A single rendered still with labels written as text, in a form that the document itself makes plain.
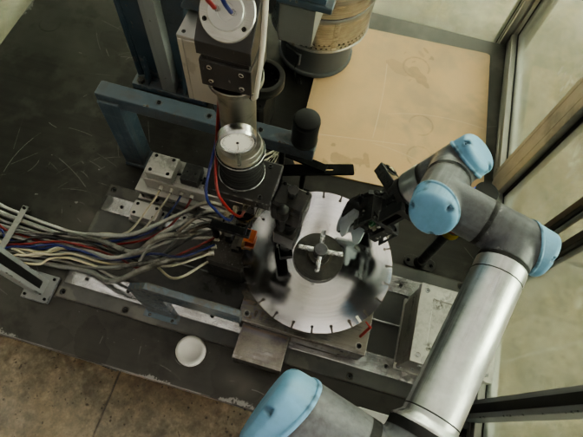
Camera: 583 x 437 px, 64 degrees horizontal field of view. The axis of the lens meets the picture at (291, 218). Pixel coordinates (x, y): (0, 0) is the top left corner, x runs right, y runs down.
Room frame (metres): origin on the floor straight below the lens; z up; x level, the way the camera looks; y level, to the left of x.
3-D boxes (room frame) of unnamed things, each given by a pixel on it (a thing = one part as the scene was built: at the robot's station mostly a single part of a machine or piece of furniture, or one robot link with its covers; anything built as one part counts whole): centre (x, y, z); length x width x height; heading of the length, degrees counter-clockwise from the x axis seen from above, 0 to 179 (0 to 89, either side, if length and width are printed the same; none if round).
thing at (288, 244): (0.34, 0.00, 1.17); 0.06 x 0.05 x 0.20; 73
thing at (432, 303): (0.26, -0.39, 0.82); 0.18 x 0.18 x 0.15; 82
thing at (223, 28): (0.52, 0.07, 1.45); 0.35 x 0.07 x 0.28; 172
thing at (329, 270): (0.36, -0.07, 0.96); 0.11 x 0.11 x 0.03
